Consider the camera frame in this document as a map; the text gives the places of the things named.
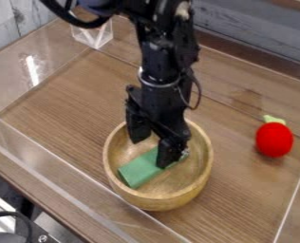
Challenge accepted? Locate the red plush strawberry toy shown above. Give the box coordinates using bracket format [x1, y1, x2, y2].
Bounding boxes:
[255, 115, 293, 158]

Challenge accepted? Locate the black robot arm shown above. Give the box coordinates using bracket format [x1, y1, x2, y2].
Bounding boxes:
[39, 0, 199, 168]

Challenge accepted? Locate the clear acrylic corner bracket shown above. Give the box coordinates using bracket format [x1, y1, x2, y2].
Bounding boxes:
[71, 21, 112, 49]

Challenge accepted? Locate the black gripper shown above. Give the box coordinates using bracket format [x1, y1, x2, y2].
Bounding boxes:
[126, 80, 191, 169]

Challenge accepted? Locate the green rectangular block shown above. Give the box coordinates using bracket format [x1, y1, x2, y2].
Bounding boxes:
[116, 145, 188, 190]

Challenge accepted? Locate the black metal bracket with bolt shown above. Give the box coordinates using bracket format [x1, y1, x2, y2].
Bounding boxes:
[13, 216, 60, 243]

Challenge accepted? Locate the clear acrylic front wall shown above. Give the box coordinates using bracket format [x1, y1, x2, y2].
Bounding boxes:
[0, 119, 190, 243]

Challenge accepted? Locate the black cable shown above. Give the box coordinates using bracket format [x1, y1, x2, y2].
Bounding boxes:
[0, 211, 33, 243]

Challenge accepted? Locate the wooden bowl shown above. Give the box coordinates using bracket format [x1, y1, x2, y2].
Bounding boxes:
[103, 121, 212, 211]

